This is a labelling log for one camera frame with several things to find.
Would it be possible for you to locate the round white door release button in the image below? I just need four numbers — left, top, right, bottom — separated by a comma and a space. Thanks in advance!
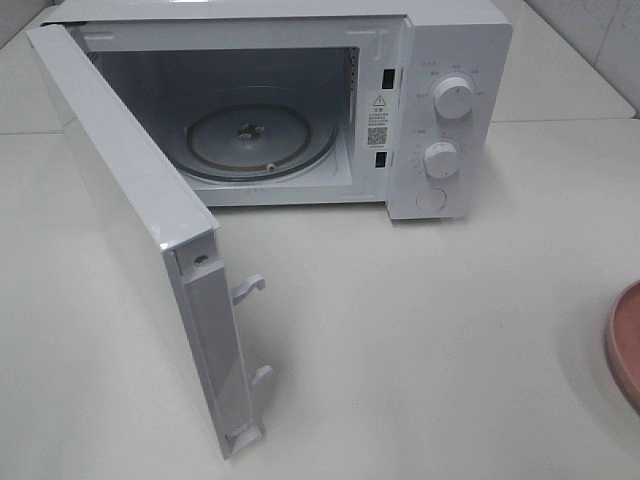
416, 187, 447, 214

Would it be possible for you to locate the white microwave knob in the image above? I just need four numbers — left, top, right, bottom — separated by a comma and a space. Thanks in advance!
433, 73, 475, 120
423, 141, 461, 179

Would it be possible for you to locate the white microwave door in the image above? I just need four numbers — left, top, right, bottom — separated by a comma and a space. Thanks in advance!
27, 24, 273, 458

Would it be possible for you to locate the pink plate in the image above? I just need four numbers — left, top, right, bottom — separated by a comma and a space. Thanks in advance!
606, 282, 639, 412

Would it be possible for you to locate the glass microwave turntable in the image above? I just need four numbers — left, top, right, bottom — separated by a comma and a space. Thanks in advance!
166, 86, 339, 183

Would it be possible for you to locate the white microwave oven body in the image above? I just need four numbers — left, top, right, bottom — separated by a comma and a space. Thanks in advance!
36, 1, 512, 220

